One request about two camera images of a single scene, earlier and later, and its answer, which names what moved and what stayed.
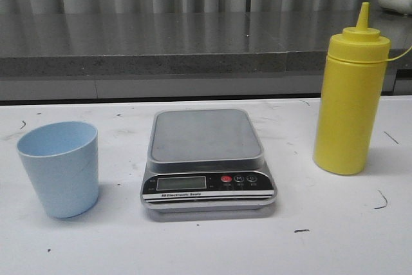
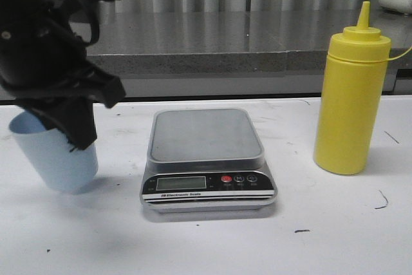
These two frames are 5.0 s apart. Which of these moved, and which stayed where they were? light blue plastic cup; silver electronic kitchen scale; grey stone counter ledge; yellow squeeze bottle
Moved: light blue plastic cup
Stayed: grey stone counter ledge; silver electronic kitchen scale; yellow squeeze bottle
